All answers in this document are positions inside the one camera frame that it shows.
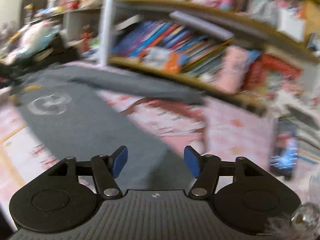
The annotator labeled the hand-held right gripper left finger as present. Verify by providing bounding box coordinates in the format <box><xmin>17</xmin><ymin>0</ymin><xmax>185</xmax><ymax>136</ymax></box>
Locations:
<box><xmin>47</xmin><ymin>145</ymin><xmax>128</xmax><ymax>200</ymax></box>

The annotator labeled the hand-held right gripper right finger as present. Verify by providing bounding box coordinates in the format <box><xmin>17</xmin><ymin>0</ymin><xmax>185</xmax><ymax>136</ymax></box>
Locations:
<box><xmin>183</xmin><ymin>145</ymin><xmax>269</xmax><ymax>200</ymax></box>

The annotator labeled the grey sweatshirt with white print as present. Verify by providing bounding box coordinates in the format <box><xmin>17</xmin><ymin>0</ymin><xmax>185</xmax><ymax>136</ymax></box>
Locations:
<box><xmin>15</xmin><ymin>64</ymin><xmax>208</xmax><ymax>188</ymax></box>

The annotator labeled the pink patterned blanket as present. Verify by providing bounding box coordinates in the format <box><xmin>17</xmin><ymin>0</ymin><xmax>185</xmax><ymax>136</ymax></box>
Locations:
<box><xmin>0</xmin><ymin>62</ymin><xmax>310</xmax><ymax>228</ymax></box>

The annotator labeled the dark phone with lit screen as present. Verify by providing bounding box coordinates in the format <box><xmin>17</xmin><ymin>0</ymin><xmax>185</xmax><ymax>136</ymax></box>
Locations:
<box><xmin>269</xmin><ymin>117</ymin><xmax>299</xmax><ymax>180</ymax></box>

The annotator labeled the pink box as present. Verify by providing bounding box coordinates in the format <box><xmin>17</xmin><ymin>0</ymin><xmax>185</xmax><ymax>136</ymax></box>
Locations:
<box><xmin>217</xmin><ymin>45</ymin><xmax>253</xmax><ymax>94</ymax></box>

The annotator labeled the wooden bookshelf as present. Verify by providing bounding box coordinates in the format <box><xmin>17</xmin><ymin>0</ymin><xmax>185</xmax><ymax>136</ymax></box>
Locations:
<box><xmin>106</xmin><ymin>0</ymin><xmax>320</xmax><ymax>117</ymax></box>

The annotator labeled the row of colourful books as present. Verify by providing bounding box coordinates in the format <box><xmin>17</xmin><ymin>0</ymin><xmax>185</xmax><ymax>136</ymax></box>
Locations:
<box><xmin>111</xmin><ymin>20</ymin><xmax>233</xmax><ymax>78</ymax></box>

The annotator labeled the red box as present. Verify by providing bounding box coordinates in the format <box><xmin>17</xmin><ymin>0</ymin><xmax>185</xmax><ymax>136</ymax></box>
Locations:
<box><xmin>244</xmin><ymin>54</ymin><xmax>302</xmax><ymax>98</ymax></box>

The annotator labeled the grey flat box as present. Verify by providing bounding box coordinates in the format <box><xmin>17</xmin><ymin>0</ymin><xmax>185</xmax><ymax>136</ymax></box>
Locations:
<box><xmin>170</xmin><ymin>10</ymin><xmax>234</xmax><ymax>40</ymax></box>

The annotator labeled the white pole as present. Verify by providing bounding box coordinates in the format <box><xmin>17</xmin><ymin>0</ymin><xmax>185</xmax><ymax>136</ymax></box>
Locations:
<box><xmin>98</xmin><ymin>0</ymin><xmax>116</xmax><ymax>68</ymax></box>

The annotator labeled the pile of toys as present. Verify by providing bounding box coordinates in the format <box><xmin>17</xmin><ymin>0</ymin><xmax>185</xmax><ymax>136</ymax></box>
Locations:
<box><xmin>0</xmin><ymin>21</ymin><xmax>63</xmax><ymax>67</ymax></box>

